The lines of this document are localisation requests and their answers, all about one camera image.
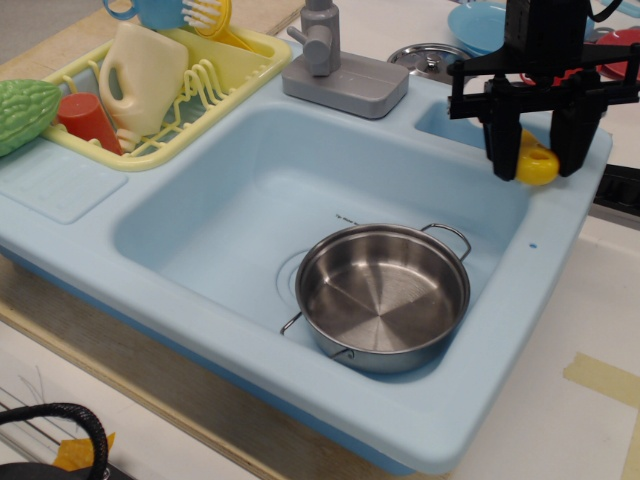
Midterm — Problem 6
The red plate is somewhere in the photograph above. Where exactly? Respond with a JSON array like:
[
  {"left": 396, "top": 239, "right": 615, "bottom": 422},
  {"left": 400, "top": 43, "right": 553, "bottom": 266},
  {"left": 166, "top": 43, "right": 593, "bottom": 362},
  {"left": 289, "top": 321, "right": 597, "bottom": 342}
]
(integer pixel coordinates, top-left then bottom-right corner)
[{"left": 594, "top": 28, "right": 640, "bottom": 81}]

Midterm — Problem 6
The black braided cable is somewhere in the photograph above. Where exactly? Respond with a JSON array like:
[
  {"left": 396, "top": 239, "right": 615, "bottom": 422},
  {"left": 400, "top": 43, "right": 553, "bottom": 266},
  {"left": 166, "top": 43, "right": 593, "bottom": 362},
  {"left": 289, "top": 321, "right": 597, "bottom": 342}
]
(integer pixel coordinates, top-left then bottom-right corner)
[{"left": 0, "top": 402, "right": 109, "bottom": 480}]

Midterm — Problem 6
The steel pot lid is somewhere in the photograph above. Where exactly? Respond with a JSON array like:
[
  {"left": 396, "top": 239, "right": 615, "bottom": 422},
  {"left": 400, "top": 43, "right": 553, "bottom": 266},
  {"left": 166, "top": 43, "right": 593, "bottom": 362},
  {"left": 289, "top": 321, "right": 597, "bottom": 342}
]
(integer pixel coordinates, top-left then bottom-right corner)
[{"left": 387, "top": 43, "right": 471, "bottom": 84}]

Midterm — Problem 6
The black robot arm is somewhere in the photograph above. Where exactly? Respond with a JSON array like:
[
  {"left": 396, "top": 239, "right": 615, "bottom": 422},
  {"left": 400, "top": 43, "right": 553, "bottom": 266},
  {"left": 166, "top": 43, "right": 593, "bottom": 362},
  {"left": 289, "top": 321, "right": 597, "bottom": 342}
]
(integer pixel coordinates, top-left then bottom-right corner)
[{"left": 448, "top": 1, "right": 639, "bottom": 181}]

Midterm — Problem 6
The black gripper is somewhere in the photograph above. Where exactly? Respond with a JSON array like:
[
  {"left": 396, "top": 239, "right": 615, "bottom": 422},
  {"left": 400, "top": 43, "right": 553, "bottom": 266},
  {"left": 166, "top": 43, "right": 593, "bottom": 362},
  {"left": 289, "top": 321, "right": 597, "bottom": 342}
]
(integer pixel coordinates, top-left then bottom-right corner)
[{"left": 448, "top": 43, "right": 639, "bottom": 181}]

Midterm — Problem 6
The black object right edge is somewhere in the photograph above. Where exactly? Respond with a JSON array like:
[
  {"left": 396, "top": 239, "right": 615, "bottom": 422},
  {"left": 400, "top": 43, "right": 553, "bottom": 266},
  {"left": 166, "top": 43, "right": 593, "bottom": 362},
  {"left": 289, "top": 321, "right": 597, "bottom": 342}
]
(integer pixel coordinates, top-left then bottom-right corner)
[{"left": 593, "top": 164, "right": 640, "bottom": 217}]

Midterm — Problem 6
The toy knife yellow handle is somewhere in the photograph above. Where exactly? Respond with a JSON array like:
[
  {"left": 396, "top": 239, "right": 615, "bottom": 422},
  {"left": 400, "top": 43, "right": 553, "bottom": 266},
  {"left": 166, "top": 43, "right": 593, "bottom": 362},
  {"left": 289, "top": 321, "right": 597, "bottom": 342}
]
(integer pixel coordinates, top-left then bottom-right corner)
[{"left": 515, "top": 130, "right": 560, "bottom": 186}]

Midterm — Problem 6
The stainless steel pot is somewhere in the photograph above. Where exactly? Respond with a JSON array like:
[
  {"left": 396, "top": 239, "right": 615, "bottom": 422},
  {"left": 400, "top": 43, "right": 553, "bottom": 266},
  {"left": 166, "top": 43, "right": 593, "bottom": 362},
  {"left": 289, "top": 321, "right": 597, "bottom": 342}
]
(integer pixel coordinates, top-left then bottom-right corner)
[{"left": 295, "top": 223, "right": 472, "bottom": 374}]

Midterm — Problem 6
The yellow tape piece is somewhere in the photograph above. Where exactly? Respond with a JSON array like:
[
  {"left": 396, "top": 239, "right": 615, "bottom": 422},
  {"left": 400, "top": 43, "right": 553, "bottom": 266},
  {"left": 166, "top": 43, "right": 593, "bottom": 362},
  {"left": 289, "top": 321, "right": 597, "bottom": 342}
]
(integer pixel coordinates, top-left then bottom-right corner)
[{"left": 52, "top": 433, "right": 116, "bottom": 472}]

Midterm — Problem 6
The light blue toy sink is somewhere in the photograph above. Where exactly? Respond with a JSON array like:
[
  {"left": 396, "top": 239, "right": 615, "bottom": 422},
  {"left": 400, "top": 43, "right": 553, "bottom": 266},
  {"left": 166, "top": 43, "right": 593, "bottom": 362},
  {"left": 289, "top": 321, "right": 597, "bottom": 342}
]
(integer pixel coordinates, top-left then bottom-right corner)
[{"left": 1, "top": 78, "right": 612, "bottom": 473}]

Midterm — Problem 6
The cream plastic detergent bottle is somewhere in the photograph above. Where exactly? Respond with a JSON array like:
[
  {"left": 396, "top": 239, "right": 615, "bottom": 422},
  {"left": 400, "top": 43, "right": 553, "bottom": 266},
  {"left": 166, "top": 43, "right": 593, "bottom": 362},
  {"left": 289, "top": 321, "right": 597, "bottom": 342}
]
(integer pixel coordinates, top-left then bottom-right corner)
[{"left": 98, "top": 23, "right": 189, "bottom": 153}]

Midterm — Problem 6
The blue toy cup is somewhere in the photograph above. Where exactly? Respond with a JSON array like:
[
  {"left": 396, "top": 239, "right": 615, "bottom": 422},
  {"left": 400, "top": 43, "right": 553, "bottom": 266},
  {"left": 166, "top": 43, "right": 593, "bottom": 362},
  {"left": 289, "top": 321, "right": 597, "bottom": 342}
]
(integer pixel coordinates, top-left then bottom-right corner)
[{"left": 102, "top": 0, "right": 186, "bottom": 30}]

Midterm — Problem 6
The grey toy faucet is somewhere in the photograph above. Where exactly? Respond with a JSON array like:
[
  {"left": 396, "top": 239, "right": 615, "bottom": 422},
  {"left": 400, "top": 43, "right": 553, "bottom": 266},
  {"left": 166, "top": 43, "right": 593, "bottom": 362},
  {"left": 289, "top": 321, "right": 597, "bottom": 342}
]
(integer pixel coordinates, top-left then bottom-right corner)
[{"left": 282, "top": 0, "right": 409, "bottom": 119}]

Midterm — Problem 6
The masking tape strip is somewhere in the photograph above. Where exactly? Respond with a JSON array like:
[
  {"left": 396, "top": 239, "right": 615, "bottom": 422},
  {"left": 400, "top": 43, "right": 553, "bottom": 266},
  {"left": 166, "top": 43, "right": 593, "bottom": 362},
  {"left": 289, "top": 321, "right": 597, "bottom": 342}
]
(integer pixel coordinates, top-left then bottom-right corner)
[{"left": 563, "top": 352, "right": 639, "bottom": 409}]

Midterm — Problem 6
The yellow dish rack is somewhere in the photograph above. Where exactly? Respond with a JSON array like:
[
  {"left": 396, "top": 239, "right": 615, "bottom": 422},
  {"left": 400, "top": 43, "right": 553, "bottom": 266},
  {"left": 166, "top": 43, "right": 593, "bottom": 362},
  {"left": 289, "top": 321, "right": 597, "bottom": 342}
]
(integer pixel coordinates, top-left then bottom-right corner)
[{"left": 43, "top": 29, "right": 291, "bottom": 171}]

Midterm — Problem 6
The green bitter gourd toy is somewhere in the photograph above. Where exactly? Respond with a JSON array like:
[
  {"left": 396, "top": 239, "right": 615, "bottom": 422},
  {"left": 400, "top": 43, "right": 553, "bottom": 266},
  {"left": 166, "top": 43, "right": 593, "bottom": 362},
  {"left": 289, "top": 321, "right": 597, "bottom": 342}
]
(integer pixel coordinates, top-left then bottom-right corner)
[{"left": 1, "top": 79, "right": 62, "bottom": 157}]

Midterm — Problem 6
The light blue plate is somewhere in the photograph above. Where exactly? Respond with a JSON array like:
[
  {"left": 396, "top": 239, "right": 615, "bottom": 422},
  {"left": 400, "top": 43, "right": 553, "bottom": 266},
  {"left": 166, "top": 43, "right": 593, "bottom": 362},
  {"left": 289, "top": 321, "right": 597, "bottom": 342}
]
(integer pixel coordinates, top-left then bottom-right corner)
[{"left": 447, "top": 1, "right": 506, "bottom": 56}]

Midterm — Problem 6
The yellow dish brush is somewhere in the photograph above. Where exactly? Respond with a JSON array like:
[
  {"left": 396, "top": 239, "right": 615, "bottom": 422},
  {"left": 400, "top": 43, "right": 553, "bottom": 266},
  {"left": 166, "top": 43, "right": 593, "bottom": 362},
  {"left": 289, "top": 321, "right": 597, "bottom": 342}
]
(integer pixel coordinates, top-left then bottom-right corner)
[{"left": 181, "top": 0, "right": 252, "bottom": 52}]

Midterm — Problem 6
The red plastic cup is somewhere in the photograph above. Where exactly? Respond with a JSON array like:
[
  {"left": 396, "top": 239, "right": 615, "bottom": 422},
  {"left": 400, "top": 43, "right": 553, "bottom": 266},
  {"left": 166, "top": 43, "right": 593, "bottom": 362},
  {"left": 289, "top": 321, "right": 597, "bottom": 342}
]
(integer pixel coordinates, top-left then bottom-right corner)
[{"left": 57, "top": 92, "right": 123, "bottom": 155}]

